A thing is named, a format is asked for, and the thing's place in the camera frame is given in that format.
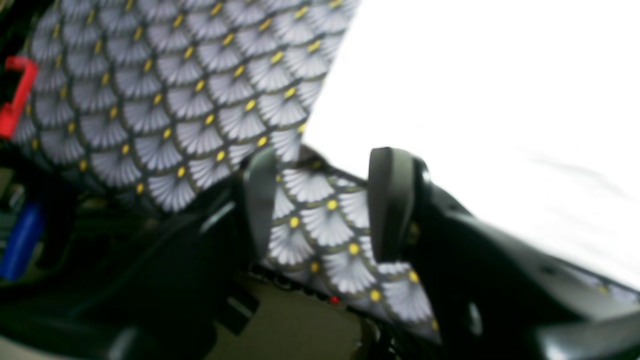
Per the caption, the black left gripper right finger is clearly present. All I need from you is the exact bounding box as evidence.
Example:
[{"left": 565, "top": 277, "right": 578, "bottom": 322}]
[{"left": 367, "top": 146, "right": 431, "bottom": 264}]

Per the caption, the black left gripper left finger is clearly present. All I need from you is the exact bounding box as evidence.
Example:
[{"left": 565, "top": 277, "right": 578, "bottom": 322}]
[{"left": 200, "top": 147, "right": 279, "bottom": 261}]

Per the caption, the white printed T-shirt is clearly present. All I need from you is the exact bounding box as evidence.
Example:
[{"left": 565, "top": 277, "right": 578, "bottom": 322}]
[{"left": 302, "top": 0, "right": 640, "bottom": 289}]

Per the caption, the patterned grey table cloth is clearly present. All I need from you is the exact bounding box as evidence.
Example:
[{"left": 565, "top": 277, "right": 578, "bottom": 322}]
[{"left": 12, "top": 0, "right": 640, "bottom": 346}]

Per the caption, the blue object under table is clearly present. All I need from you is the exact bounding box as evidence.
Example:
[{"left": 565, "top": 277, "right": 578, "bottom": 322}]
[{"left": 0, "top": 199, "right": 45, "bottom": 281}]

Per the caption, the red clamp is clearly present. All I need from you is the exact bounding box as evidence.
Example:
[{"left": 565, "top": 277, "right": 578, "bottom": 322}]
[{"left": 0, "top": 55, "right": 39, "bottom": 140}]

